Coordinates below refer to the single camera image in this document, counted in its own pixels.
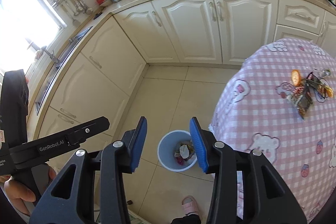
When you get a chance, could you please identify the stainless steel sink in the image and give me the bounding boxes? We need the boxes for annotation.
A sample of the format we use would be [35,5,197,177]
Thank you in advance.
[35,26,92,114]

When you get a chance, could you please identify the red white checkered wrapper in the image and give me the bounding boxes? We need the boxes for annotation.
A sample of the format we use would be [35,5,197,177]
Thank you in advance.
[286,86,306,106]

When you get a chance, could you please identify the black snack wrapper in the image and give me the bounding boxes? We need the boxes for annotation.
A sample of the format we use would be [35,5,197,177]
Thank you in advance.
[295,83,313,119]

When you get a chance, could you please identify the blue plastic trash bucket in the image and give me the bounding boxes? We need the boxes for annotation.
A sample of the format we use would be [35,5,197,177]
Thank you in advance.
[157,130,197,172]

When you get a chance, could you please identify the pink slipper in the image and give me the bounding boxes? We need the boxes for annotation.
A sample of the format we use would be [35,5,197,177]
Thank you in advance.
[182,196,200,217]

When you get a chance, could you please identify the chrome kitchen faucet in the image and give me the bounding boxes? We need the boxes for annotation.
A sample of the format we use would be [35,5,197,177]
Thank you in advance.
[27,40,60,64]

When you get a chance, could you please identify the person left hand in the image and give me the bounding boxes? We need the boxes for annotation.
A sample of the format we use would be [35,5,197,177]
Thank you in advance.
[0,163,57,217]

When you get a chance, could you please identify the pink checkered tablecloth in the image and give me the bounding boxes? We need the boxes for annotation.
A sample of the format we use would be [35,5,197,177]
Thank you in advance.
[209,38,335,222]

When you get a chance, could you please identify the clear crumpled wrapper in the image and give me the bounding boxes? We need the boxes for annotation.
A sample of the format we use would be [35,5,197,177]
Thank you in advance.
[313,69,331,81]

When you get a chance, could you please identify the window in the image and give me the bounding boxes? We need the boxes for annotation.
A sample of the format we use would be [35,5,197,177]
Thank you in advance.
[1,0,67,72]

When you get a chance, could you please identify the hanging utensil rack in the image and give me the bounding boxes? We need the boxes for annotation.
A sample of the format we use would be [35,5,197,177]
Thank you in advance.
[50,0,93,27]

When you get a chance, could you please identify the orange round snack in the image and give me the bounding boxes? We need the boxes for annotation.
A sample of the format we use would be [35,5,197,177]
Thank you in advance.
[291,69,301,86]

